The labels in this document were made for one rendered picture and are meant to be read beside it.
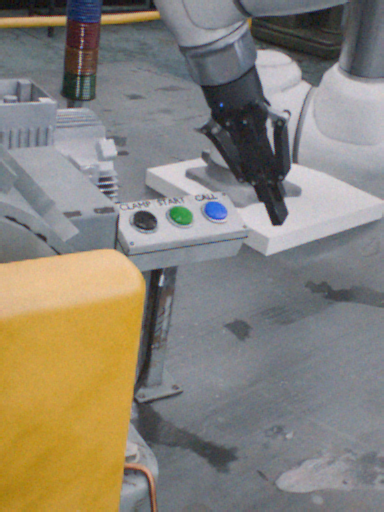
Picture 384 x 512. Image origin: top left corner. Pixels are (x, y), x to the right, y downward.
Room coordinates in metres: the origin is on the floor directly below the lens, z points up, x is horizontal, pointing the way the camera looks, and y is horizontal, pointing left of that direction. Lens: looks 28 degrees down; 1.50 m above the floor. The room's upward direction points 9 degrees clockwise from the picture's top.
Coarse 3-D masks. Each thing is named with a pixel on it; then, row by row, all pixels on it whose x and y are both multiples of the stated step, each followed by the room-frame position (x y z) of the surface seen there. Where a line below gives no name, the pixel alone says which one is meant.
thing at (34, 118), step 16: (0, 80) 1.10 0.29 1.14; (16, 80) 1.11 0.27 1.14; (0, 96) 1.10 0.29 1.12; (16, 96) 1.11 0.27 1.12; (32, 96) 1.10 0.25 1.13; (48, 96) 1.06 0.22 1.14; (0, 112) 1.00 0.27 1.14; (16, 112) 1.01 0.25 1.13; (32, 112) 1.02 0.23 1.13; (48, 112) 1.04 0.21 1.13; (0, 128) 1.00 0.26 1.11; (16, 128) 1.01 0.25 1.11; (32, 128) 1.02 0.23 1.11; (48, 128) 1.03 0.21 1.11; (16, 144) 1.01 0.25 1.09; (32, 144) 1.02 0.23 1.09; (48, 144) 1.03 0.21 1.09
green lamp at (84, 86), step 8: (64, 72) 1.42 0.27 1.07; (64, 80) 1.42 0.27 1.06; (72, 80) 1.41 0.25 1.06; (80, 80) 1.41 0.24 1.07; (88, 80) 1.42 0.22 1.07; (64, 88) 1.42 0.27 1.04; (72, 88) 1.41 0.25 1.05; (80, 88) 1.41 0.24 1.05; (88, 88) 1.42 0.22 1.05; (72, 96) 1.41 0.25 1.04; (80, 96) 1.41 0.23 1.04; (88, 96) 1.42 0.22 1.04
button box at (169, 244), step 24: (120, 216) 0.89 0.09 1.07; (168, 216) 0.91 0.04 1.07; (240, 216) 0.96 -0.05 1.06; (120, 240) 0.86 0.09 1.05; (144, 240) 0.86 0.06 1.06; (168, 240) 0.88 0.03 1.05; (192, 240) 0.89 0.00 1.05; (216, 240) 0.92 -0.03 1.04; (240, 240) 0.94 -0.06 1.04; (144, 264) 0.87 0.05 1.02; (168, 264) 0.89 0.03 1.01
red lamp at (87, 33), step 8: (72, 24) 1.41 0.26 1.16; (80, 24) 1.41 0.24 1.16; (88, 24) 1.41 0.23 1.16; (96, 24) 1.42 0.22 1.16; (72, 32) 1.41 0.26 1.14; (80, 32) 1.41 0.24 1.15; (88, 32) 1.41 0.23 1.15; (96, 32) 1.43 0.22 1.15; (72, 40) 1.41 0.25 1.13; (80, 40) 1.41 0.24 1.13; (88, 40) 1.42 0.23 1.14; (96, 40) 1.43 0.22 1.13; (88, 48) 1.42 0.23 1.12
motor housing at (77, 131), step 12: (72, 108) 1.14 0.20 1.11; (84, 108) 1.15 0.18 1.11; (60, 120) 1.08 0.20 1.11; (72, 120) 1.09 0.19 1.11; (84, 120) 1.10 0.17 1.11; (96, 120) 1.11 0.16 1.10; (60, 132) 1.06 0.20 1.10; (72, 132) 1.07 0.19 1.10; (84, 132) 1.08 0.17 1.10; (96, 132) 1.09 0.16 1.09; (60, 144) 1.06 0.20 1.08; (72, 144) 1.06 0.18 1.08; (84, 144) 1.07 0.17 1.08; (96, 156) 1.07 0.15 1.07; (108, 168) 1.07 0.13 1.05; (108, 180) 1.05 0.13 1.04; (108, 192) 1.05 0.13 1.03
